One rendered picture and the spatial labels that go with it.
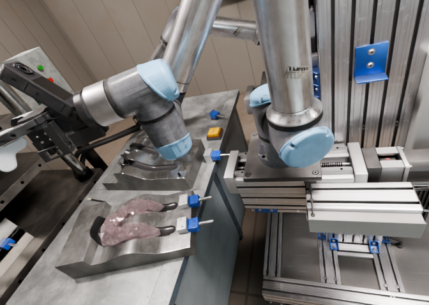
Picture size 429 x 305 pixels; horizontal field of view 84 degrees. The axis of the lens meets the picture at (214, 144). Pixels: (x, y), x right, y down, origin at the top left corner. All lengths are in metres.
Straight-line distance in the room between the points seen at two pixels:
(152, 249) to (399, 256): 1.18
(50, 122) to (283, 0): 0.42
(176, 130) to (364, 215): 0.54
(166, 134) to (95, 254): 0.71
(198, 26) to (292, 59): 0.20
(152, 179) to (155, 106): 0.75
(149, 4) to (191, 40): 2.84
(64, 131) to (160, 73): 0.21
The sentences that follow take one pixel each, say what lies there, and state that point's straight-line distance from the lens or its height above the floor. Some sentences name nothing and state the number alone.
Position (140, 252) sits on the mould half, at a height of 0.88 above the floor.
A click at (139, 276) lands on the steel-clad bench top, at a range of 1.01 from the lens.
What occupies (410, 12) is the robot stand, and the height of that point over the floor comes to 1.34.
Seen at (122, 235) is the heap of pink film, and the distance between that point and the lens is 0.99.
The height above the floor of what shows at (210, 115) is 0.84.
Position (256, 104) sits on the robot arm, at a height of 1.25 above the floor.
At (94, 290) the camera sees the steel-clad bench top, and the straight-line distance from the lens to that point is 1.10.
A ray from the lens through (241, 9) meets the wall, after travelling 3.04.
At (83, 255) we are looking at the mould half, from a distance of 1.06.
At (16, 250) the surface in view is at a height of 0.81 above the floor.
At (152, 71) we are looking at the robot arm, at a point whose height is 1.46.
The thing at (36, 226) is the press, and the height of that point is 0.78.
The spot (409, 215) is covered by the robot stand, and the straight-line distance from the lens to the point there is 0.79.
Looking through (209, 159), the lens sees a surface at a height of 0.83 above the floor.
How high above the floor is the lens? 1.58
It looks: 37 degrees down
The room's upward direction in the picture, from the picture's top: 22 degrees counter-clockwise
